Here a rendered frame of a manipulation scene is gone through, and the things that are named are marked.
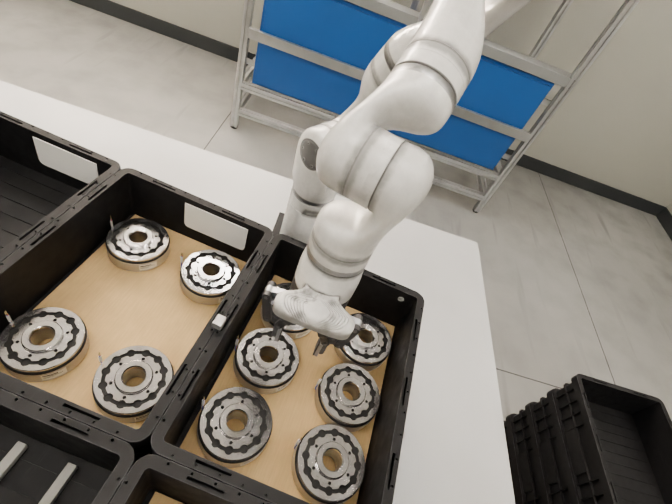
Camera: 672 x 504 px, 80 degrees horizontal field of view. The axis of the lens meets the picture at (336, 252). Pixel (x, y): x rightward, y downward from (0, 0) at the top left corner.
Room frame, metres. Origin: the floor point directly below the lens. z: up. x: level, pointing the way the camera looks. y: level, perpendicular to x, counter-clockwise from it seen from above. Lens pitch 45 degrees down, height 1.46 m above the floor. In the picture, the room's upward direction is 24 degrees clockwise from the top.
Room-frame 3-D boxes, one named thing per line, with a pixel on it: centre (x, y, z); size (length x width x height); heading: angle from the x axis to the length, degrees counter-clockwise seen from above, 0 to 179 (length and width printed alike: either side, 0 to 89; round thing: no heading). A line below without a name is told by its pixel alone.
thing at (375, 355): (0.43, -0.11, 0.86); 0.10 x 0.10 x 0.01
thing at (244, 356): (0.32, 0.03, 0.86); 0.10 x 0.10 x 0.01
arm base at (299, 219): (0.67, 0.10, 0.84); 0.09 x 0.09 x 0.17; 3
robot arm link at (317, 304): (0.30, 0.00, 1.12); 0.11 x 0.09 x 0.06; 4
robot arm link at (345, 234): (0.32, -0.01, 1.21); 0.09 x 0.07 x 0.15; 81
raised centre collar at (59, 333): (0.20, 0.33, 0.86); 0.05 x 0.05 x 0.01
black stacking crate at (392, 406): (0.32, -0.04, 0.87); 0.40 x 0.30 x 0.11; 1
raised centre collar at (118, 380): (0.20, 0.19, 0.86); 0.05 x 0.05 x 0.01
